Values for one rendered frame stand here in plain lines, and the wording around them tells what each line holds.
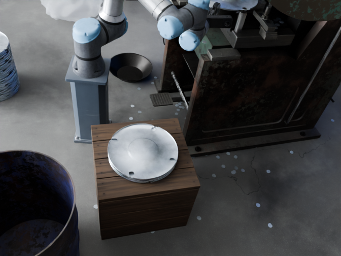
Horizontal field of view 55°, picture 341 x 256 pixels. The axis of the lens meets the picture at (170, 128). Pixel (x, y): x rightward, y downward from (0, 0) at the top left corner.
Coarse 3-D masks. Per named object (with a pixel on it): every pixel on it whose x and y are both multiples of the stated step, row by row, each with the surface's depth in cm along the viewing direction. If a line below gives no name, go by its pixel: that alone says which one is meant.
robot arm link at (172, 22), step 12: (144, 0) 108; (156, 0) 107; (168, 0) 108; (156, 12) 108; (168, 12) 106; (180, 12) 108; (168, 24) 105; (180, 24) 106; (192, 24) 112; (168, 36) 107
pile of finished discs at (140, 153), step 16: (128, 128) 144; (144, 128) 145; (160, 128) 145; (112, 144) 136; (128, 144) 138; (144, 144) 138; (160, 144) 140; (176, 144) 140; (112, 160) 131; (128, 160) 132; (144, 160) 132; (160, 160) 134; (176, 160) 135; (128, 176) 127; (144, 176) 128; (160, 176) 129
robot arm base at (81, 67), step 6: (78, 60) 147; (84, 60) 146; (90, 60) 146; (96, 60) 148; (102, 60) 152; (72, 66) 152; (78, 66) 148; (84, 66) 148; (90, 66) 148; (96, 66) 150; (102, 66) 152; (78, 72) 150; (84, 72) 149; (90, 72) 149; (96, 72) 151; (102, 72) 153; (90, 78) 151
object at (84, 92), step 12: (72, 60) 158; (108, 60) 162; (72, 72) 153; (108, 72) 156; (72, 84) 155; (84, 84) 153; (96, 84) 153; (72, 96) 161; (84, 96) 158; (96, 96) 158; (108, 96) 176; (84, 108) 164; (96, 108) 164; (108, 108) 182; (84, 120) 171; (96, 120) 171; (108, 120) 188; (84, 132) 177
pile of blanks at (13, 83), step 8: (8, 48) 183; (0, 56) 178; (8, 56) 184; (0, 64) 180; (8, 64) 186; (0, 72) 183; (8, 72) 188; (16, 72) 199; (0, 80) 186; (8, 80) 191; (16, 80) 199; (0, 88) 189; (8, 88) 196; (16, 88) 201; (0, 96) 192; (8, 96) 197
